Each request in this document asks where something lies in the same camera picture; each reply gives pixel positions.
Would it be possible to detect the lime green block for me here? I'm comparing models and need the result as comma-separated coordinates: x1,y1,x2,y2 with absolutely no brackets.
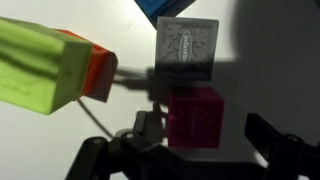
0,16,95,116

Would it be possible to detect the magenta block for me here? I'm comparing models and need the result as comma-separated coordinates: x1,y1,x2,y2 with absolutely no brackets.
167,86,225,150

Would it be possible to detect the orange block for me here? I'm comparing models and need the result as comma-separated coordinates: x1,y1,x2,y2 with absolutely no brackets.
54,28,119,104

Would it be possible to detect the blue block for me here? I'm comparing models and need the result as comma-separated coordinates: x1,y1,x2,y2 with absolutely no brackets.
133,0,197,28

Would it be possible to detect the grey block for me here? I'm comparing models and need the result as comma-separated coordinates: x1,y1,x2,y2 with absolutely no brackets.
154,16,220,82

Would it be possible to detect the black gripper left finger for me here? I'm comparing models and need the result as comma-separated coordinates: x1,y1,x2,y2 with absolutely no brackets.
64,110,175,180

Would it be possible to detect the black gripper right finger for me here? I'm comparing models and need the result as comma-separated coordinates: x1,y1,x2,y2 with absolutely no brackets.
244,112,320,180

